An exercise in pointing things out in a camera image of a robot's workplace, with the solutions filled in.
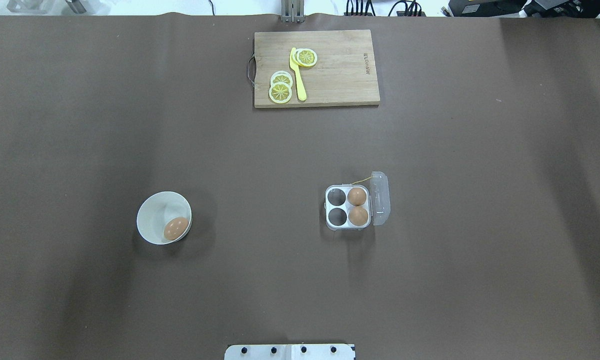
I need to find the clear plastic egg box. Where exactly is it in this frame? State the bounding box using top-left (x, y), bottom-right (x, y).
top-left (323, 171), bottom-right (391, 231)

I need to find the brown egg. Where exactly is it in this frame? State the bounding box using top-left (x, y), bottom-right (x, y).
top-left (163, 217), bottom-right (189, 242)
top-left (348, 206), bottom-right (370, 227)
top-left (347, 186), bottom-right (368, 207)

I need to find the brown egg front in box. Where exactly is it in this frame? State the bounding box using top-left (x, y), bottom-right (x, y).
top-left (348, 206), bottom-right (370, 227)

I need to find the lemon slice front left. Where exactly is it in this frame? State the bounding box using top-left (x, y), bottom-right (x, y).
top-left (268, 81), bottom-right (293, 104)

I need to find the lemon slice rear left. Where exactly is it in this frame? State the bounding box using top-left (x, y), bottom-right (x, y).
top-left (270, 70), bottom-right (293, 87)

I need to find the wooden cutting board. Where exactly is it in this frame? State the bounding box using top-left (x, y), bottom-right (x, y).
top-left (254, 29), bottom-right (381, 109)

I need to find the metal clamp at table edge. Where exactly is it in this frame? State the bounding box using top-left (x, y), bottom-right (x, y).
top-left (281, 0), bottom-right (306, 24)

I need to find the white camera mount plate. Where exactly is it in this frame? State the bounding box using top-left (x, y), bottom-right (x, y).
top-left (224, 343), bottom-right (356, 360)

